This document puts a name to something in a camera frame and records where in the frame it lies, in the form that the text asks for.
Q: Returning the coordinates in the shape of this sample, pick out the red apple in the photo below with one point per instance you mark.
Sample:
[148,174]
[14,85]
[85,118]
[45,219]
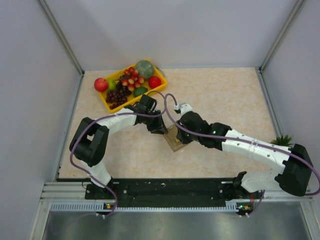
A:
[101,84]

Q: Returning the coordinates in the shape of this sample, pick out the green lime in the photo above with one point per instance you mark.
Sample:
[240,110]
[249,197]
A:
[140,91]

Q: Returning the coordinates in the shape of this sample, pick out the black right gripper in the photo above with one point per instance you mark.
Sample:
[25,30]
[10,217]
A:
[184,140]

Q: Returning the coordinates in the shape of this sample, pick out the green apple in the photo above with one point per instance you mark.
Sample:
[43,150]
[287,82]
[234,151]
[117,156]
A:
[112,85]

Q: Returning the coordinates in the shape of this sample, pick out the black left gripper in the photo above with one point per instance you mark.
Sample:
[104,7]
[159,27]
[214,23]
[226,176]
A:
[158,127]

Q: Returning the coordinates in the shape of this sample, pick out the red tomato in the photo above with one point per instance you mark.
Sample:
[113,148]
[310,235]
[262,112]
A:
[154,82]

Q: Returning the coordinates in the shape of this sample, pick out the yellow plastic fruit tray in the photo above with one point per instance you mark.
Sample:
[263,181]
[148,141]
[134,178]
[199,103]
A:
[131,99]

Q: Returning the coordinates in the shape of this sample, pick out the dark purple grape bunch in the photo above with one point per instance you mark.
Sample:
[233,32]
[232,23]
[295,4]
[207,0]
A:
[117,97]

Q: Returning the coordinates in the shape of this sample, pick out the green netted melon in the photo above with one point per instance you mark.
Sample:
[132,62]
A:
[145,69]

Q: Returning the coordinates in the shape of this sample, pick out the brown cardboard express box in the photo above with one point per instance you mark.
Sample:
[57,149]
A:
[171,138]

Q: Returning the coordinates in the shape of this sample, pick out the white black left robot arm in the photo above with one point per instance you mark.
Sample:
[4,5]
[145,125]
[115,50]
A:
[88,145]

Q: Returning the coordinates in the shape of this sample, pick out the toy pineapple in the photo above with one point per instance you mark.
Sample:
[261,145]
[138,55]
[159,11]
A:
[283,140]

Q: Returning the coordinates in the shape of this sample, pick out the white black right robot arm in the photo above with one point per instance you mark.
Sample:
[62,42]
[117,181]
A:
[290,167]

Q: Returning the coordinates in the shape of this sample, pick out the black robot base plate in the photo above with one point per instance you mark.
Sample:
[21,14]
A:
[170,192]

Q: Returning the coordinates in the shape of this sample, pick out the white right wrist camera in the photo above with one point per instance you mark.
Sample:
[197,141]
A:
[182,108]

